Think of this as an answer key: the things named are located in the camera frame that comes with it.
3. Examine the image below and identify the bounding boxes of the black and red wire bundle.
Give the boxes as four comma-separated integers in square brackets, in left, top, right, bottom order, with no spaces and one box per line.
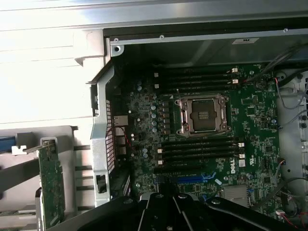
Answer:
[250,177,308,231]

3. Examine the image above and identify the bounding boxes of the silver chipset heatsink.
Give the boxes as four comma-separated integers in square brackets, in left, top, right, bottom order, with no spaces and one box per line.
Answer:
[222,185,249,208]

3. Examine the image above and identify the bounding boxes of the green Dell motherboard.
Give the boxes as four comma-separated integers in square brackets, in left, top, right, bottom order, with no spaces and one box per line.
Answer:
[112,63,282,212]

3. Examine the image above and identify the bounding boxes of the green graphics card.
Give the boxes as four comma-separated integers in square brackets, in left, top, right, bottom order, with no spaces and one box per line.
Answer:
[38,139,67,230]

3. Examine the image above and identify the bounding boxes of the white case label sticker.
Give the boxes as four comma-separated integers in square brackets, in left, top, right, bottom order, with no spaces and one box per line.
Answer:
[231,37,261,46]

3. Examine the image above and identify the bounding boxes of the black expansion slot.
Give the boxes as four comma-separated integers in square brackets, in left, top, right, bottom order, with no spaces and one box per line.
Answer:
[153,164,203,174]

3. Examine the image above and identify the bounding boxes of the grey metal parts rack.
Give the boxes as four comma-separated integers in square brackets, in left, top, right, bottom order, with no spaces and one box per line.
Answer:
[0,125,93,231]

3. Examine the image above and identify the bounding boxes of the silver rear port block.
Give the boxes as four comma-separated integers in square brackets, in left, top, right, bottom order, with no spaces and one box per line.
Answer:
[113,115,129,160]

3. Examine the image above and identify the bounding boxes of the thin grey wire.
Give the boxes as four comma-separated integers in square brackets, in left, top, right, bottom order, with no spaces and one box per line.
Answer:
[274,77,308,127]

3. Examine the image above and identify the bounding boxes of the blue expansion slot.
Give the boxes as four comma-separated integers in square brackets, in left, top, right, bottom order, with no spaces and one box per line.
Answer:
[169,171,216,186]

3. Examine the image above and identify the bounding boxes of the open grey PC case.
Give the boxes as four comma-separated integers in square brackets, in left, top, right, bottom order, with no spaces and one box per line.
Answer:
[86,14,308,231]

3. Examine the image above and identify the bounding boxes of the metal CPU socket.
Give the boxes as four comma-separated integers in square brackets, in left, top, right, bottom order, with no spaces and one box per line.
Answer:
[174,92,233,137]

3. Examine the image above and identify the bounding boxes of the black RAM slot white clips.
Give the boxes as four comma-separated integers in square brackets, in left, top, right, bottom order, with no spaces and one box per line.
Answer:
[157,153,245,166]
[154,67,239,78]
[154,78,240,89]
[156,142,244,154]

